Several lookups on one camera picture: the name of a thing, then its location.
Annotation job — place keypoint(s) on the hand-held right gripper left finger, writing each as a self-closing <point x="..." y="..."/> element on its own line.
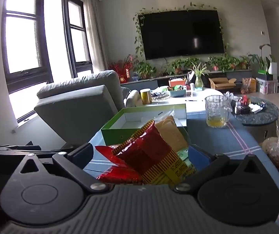
<point x="82" y="154"/>

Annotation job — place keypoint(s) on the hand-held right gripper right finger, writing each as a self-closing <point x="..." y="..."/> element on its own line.
<point x="199" y="157"/>

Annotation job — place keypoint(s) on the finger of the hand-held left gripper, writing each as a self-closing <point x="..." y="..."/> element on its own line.
<point x="7" y="149"/>

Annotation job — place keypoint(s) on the green cardboard box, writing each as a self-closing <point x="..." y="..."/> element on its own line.
<point x="112" y="136"/>

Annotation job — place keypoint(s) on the red white label snack packet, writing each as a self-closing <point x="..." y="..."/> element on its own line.
<point x="119" y="175"/>

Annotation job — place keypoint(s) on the red yellow striped snack packet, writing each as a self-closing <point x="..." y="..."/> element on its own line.
<point x="144" y="151"/>

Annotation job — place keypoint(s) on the blue striped tablecloth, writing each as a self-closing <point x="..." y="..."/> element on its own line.
<point x="227" y="141"/>

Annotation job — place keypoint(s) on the grey armchair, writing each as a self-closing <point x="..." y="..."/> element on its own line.
<point x="76" y="112"/>

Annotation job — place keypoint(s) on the glass mug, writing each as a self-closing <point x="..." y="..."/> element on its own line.
<point x="217" y="112"/>

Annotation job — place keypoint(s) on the white round table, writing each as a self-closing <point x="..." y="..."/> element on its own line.
<point x="195" y="104"/>

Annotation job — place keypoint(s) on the black pen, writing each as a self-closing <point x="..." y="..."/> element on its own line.
<point x="190" y="100"/>

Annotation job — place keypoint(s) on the small glass jar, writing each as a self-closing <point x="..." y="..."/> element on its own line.
<point x="237" y="108"/>

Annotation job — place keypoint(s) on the black flat box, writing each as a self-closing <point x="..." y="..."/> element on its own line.
<point x="244" y="109"/>

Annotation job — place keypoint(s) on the teal basket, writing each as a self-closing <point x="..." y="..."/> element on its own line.
<point x="177" y="93"/>

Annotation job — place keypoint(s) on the clear plastic bag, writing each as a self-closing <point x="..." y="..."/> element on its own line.
<point x="231" y="96"/>

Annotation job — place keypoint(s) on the dark round coffee table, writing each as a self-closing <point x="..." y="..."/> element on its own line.
<point x="259" y="119"/>

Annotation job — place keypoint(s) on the white bottle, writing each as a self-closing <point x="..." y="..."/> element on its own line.
<point x="192" y="86"/>

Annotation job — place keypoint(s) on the glass dish of sweets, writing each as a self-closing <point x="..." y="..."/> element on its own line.
<point x="161" y="94"/>

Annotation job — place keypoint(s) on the small red box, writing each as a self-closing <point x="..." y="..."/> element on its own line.
<point x="246" y="100"/>

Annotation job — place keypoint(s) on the white tissue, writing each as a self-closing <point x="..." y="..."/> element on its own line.
<point x="255" y="108"/>

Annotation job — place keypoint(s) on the large crumpled plastic bag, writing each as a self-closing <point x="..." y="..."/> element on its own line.
<point x="273" y="146"/>

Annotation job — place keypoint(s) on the white cushion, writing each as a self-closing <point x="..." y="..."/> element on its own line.
<point x="132" y="98"/>

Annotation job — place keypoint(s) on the glass vase with spider plant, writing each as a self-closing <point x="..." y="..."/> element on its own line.
<point x="199" y="81"/>

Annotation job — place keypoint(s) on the open cardboard box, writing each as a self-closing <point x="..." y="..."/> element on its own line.
<point x="221" y="84"/>

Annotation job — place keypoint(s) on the orange box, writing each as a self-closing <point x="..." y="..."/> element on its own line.
<point x="177" y="82"/>

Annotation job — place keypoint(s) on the yellow can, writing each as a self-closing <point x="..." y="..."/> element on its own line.
<point x="146" y="97"/>

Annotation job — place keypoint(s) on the grey television cabinet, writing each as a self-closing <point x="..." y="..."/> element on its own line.
<point x="139" y="84"/>

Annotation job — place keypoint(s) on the potted green plant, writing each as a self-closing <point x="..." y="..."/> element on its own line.
<point x="143" y="69"/>
<point x="244" y="62"/>
<point x="192" y="62"/>
<point x="215" y="63"/>
<point x="231" y="62"/>
<point x="178" y="65"/>

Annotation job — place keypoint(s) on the red berry decoration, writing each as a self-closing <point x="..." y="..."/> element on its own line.
<point x="122" y="68"/>

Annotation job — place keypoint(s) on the clear storage box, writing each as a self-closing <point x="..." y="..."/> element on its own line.
<point x="266" y="86"/>

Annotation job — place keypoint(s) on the small green box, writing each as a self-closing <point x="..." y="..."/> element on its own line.
<point x="262" y="72"/>

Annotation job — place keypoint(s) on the beige curtain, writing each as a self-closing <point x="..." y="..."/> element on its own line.
<point x="95" y="41"/>

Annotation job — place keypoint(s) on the tall plant in white pot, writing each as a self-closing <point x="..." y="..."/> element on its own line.
<point x="273" y="68"/>

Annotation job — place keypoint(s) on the black framed window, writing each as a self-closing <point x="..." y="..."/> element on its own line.
<point x="66" y="29"/>

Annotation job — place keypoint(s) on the green vine plant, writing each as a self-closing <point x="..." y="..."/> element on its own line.
<point x="137" y="29"/>

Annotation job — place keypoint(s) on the wall television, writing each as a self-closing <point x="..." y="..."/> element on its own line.
<point x="181" y="34"/>

